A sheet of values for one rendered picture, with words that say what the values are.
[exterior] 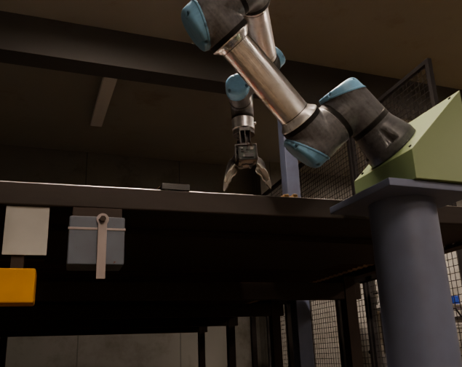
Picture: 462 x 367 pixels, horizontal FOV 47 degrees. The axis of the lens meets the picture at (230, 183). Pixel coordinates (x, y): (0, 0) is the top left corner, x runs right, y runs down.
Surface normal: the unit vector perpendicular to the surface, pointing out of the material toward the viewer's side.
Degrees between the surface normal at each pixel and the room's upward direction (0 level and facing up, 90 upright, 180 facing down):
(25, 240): 90
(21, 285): 90
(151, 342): 90
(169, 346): 90
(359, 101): 104
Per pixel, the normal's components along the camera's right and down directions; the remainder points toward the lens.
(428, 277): 0.12, -0.31
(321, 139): 0.22, 0.08
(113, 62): 0.35, -0.30
